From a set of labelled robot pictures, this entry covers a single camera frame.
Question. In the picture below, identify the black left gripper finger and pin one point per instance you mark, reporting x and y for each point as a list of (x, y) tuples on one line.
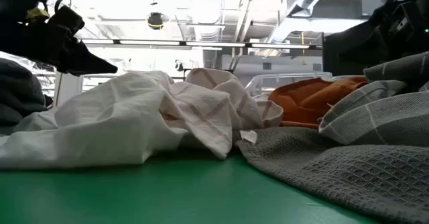
[(88, 63)]

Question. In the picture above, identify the dark grey towel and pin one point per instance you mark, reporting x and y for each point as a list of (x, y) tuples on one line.
[(16, 90)]

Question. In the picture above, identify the plain white towel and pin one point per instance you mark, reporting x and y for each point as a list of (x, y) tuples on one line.
[(100, 126)]

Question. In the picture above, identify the white red-striped towel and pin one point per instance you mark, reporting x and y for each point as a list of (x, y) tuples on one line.
[(207, 116)]

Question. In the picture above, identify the clear plastic bin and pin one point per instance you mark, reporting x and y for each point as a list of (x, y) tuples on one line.
[(268, 83)]

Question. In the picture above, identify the orange towel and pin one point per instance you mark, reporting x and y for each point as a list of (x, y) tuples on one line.
[(301, 100)]

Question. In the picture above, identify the light grey waffle towel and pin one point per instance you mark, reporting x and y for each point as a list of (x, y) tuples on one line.
[(335, 177)]

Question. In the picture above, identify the grey white-checked towel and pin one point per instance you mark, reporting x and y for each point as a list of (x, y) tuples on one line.
[(385, 120)]

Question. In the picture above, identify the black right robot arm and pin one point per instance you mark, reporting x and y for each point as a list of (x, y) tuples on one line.
[(402, 23)]

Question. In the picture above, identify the white pillar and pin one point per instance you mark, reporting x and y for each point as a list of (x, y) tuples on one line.
[(68, 90)]

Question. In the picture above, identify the ceiling light strip bar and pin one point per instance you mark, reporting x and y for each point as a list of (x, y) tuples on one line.
[(218, 44)]

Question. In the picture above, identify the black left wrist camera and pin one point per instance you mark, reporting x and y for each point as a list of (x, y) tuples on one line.
[(67, 19)]

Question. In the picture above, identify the black ceiling dome camera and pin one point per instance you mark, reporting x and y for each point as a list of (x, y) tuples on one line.
[(155, 21)]

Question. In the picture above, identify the silver corrugated ventilation duct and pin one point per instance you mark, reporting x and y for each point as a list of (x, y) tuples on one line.
[(206, 9)]

